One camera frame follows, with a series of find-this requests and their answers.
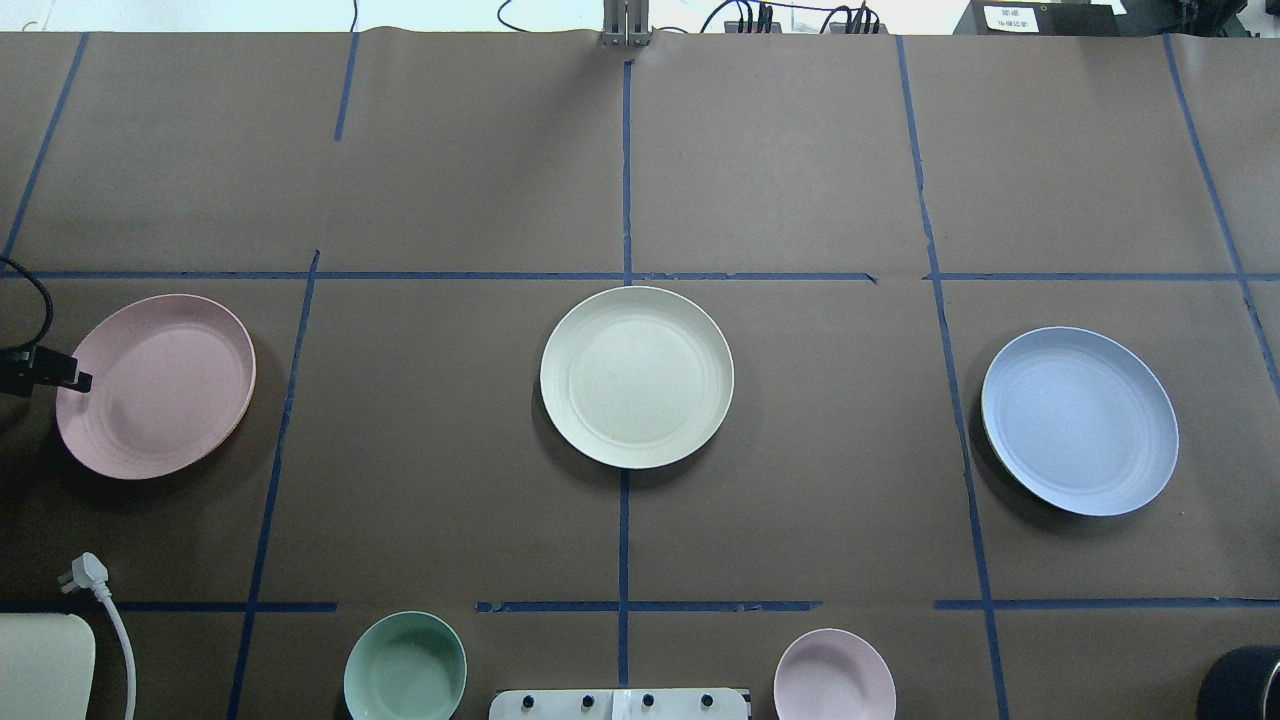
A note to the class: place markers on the white pole with base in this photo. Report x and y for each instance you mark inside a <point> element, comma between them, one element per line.
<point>623,703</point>

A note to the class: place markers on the blue plate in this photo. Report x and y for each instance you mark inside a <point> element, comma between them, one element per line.
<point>1080,421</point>

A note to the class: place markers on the cream toaster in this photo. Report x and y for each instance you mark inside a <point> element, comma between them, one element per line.
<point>47,663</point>

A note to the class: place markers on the black box with label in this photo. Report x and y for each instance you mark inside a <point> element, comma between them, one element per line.
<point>1040,18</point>

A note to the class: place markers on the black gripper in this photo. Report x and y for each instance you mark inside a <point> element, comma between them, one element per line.
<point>50,368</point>

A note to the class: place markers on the pink bowl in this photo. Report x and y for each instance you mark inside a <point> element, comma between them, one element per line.
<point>833,674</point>

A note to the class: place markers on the pink plate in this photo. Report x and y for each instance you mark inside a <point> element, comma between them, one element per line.
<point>172,377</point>

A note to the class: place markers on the aluminium frame post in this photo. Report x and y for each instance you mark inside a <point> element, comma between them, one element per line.
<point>626,23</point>

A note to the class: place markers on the dark blue saucepan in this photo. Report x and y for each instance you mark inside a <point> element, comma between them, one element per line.
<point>1242,684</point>

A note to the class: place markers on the cream plate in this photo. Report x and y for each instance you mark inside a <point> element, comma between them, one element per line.
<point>637,377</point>

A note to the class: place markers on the green bowl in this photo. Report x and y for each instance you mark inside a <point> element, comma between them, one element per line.
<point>408,665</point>

